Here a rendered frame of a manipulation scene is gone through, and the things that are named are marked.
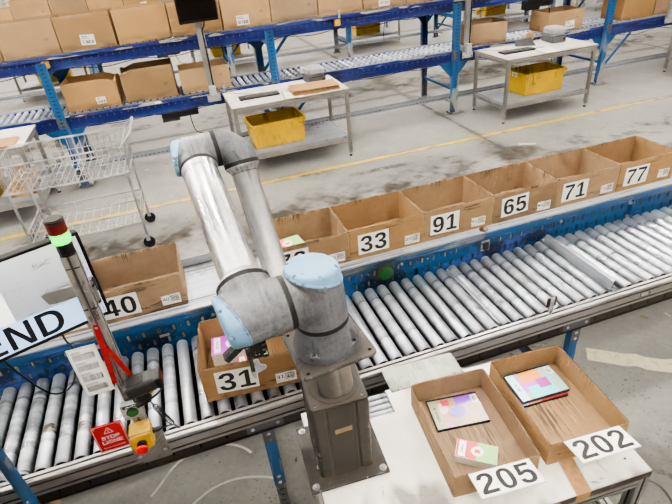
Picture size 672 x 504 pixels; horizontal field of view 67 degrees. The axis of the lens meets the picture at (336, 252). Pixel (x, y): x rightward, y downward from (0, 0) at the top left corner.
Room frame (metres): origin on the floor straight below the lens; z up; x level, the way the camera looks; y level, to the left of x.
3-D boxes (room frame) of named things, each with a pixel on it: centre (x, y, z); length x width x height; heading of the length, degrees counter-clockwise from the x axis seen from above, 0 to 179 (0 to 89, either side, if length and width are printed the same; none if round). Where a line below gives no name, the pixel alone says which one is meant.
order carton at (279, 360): (1.55, 0.38, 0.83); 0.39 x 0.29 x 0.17; 99
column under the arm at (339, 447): (1.10, 0.05, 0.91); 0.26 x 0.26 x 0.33; 12
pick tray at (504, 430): (1.10, -0.39, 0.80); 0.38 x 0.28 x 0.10; 10
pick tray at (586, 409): (1.18, -0.70, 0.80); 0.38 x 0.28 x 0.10; 11
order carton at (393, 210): (2.25, -0.22, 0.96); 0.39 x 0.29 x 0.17; 106
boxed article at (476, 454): (1.02, -0.39, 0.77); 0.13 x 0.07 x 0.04; 68
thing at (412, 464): (1.10, -0.36, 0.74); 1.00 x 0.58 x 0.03; 102
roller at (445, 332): (1.82, -0.39, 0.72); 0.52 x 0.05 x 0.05; 16
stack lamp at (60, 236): (1.23, 0.74, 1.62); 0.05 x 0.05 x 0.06
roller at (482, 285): (1.91, -0.71, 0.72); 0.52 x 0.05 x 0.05; 16
